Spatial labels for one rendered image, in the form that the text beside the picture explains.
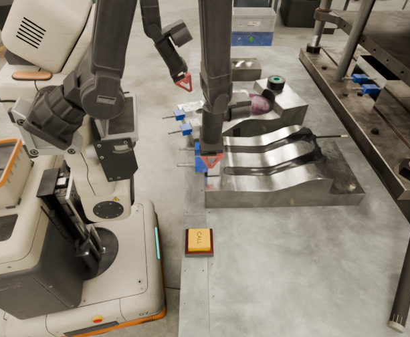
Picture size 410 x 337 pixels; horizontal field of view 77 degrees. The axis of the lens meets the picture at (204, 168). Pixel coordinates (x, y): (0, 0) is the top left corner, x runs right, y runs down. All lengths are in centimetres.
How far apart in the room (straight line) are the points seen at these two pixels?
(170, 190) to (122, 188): 104
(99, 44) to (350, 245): 80
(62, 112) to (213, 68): 31
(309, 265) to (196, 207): 37
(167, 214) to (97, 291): 70
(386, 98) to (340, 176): 61
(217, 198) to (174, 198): 111
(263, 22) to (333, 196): 357
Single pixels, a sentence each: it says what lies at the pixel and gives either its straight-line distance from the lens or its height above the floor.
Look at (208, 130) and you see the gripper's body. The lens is 69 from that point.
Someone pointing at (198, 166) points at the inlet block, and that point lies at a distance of 79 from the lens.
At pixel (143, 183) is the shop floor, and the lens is 204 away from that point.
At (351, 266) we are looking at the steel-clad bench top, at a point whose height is 80.
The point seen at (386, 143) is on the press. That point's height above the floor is 79.
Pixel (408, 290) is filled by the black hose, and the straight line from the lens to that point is 83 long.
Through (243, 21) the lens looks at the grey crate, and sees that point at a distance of 423.
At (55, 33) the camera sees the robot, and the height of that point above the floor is 131.
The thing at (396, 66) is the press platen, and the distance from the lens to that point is 141.
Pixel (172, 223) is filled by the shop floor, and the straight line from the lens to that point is 178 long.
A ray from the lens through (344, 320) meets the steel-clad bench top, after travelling 78.
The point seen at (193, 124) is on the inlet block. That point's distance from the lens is 104.
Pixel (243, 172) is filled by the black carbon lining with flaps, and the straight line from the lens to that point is 85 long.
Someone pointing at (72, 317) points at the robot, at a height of 27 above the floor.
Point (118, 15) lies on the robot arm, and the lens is 48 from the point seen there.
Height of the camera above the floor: 149
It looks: 45 degrees down
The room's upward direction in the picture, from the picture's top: straight up
